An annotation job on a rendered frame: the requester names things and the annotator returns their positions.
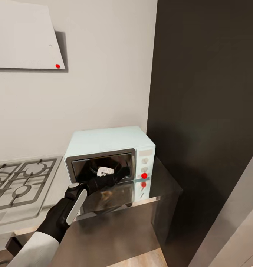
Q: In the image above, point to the oven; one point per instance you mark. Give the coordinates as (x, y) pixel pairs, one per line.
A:
(9, 248)

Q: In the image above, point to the microwave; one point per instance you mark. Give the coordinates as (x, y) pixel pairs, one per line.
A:
(127, 150)

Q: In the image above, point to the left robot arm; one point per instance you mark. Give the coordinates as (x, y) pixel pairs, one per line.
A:
(42, 246)

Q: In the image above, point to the burner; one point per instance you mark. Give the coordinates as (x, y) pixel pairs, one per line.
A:
(24, 186)

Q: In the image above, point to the range hood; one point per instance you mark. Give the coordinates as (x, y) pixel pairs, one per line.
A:
(27, 37)

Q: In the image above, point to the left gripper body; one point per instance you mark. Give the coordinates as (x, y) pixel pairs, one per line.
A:
(103, 181)

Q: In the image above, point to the fridge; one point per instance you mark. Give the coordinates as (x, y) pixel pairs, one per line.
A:
(200, 119)

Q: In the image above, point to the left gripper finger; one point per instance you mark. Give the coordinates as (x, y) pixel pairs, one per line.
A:
(118, 179)

